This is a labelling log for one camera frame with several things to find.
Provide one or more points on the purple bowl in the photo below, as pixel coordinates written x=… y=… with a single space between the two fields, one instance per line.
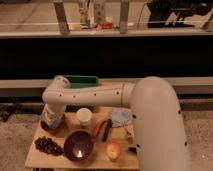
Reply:
x=78 y=146

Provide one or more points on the red chili pepper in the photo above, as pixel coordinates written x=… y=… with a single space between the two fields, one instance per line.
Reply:
x=97 y=128

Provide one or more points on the wooden board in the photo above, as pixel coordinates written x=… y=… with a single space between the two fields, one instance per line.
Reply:
x=57 y=96

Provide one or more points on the green plastic bin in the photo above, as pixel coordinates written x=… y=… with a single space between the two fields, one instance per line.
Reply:
x=80 y=81

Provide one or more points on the dark green cucumber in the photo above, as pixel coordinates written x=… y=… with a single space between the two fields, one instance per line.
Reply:
x=107 y=129

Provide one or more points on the red yellow apple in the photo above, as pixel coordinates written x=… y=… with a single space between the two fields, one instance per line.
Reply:
x=113 y=151

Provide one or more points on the blue sponge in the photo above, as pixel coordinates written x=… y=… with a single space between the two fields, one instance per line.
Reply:
x=52 y=121

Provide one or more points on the red bowl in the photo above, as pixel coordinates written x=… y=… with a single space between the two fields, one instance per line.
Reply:
x=45 y=127

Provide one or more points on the bunch of dark grapes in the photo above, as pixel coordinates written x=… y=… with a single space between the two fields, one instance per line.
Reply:
x=48 y=146

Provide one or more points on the white cup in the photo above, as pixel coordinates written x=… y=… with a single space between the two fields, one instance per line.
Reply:
x=84 y=116

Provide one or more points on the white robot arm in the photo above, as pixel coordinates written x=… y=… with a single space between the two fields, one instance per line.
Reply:
x=159 y=131

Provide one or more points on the blue cloth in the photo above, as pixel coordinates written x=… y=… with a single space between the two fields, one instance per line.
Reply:
x=120 y=117

